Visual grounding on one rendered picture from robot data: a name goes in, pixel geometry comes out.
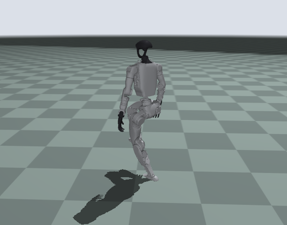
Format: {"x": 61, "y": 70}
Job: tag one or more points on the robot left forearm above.
{"x": 124, "y": 103}

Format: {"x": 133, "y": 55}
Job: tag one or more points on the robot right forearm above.
{"x": 160, "y": 95}

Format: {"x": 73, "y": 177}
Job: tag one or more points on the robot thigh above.
{"x": 135, "y": 122}
{"x": 133, "y": 108}

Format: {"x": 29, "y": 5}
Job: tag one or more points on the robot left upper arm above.
{"x": 131, "y": 71}

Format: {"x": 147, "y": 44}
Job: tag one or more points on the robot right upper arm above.
{"x": 161, "y": 85}

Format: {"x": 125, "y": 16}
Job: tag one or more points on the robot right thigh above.
{"x": 133, "y": 108}

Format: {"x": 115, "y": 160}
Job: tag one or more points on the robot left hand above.
{"x": 120, "y": 121}

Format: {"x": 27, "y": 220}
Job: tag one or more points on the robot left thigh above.
{"x": 135, "y": 122}

